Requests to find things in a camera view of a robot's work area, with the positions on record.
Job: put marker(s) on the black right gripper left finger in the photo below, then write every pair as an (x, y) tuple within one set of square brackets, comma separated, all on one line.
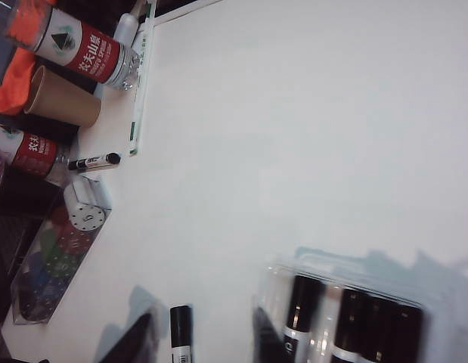
[(135, 344)]

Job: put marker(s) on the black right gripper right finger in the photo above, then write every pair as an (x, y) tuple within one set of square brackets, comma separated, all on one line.
[(267, 340)]

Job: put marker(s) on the clear plastic packaging box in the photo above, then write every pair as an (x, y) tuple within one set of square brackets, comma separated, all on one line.
[(354, 272)]

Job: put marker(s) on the blue poker chip stack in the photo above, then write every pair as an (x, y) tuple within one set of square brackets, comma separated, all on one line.
[(42, 280)]

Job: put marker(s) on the green poker chip stack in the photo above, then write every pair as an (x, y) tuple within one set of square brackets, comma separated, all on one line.
[(57, 257)]

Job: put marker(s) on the clear poker chip case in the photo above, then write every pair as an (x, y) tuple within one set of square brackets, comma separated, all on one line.
[(67, 246)]

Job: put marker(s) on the red poker chip stack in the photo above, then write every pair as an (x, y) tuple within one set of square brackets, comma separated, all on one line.
[(71, 234)]

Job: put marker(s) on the white poker chip stack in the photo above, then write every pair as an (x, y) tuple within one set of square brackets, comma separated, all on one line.
[(86, 208)]

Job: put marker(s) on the black textured object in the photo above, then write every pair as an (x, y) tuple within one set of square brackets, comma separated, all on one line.
[(10, 246)]

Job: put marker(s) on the short black marker pen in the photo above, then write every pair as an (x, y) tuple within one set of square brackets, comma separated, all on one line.
[(93, 162)]

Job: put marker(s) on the water bottle red label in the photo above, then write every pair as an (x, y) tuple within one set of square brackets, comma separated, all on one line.
[(90, 51), (33, 151)]

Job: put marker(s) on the green and white marker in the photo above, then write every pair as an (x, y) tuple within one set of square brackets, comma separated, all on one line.
[(141, 94)]

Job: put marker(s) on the brown paper cup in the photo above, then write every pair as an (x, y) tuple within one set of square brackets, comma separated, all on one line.
[(67, 96)]

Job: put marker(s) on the orange cloth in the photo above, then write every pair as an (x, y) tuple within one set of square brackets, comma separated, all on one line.
[(14, 87)]

